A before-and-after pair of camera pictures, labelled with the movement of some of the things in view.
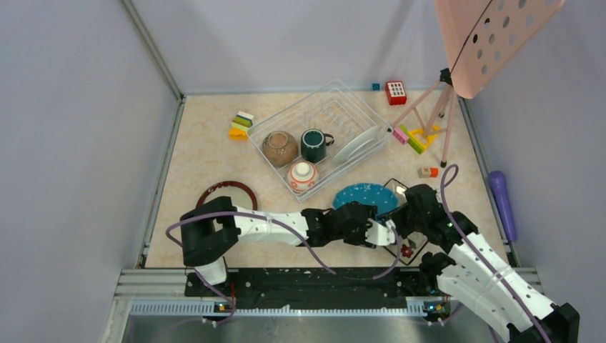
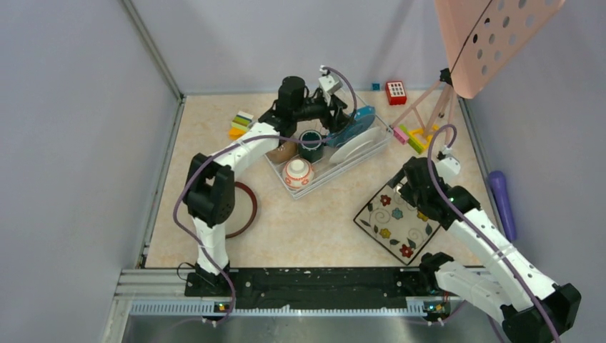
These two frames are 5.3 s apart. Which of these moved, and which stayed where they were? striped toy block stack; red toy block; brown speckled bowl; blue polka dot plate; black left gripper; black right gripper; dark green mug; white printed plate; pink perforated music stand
Moved: blue polka dot plate; black right gripper; black left gripper
Stayed: dark green mug; red toy block; striped toy block stack; brown speckled bowl; pink perforated music stand; white printed plate
